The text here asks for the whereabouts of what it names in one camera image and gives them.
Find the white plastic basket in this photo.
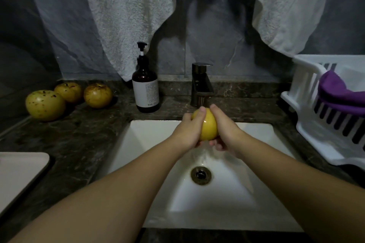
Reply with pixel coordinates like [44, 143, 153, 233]
[281, 54, 365, 170]

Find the spotted yellow apple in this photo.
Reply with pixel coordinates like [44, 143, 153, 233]
[192, 107, 219, 142]

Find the white sink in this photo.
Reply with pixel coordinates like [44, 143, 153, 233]
[105, 119, 306, 232]

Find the person's right hand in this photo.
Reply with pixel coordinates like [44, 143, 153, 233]
[208, 103, 253, 158]

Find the purple cloth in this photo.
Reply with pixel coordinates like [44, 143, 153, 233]
[317, 69, 365, 117]

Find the black faucet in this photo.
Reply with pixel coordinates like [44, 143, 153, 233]
[190, 62, 214, 107]

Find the metal sink drain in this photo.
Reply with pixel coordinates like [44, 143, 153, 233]
[190, 166, 212, 185]

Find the dark soap pump bottle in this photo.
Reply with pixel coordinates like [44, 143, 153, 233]
[132, 42, 161, 113]

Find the group of yellow apples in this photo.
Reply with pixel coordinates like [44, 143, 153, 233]
[25, 82, 114, 122]

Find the person's right forearm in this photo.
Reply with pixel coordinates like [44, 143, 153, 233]
[240, 137, 365, 243]

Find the person's left hand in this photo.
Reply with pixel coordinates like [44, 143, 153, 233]
[169, 107, 208, 156]

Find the beige plastic tray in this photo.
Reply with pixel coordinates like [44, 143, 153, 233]
[0, 151, 51, 216]

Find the person's left forearm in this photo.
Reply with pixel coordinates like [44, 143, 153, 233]
[8, 139, 182, 243]

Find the white hanging towel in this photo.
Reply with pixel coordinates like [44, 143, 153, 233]
[74, 0, 334, 81]

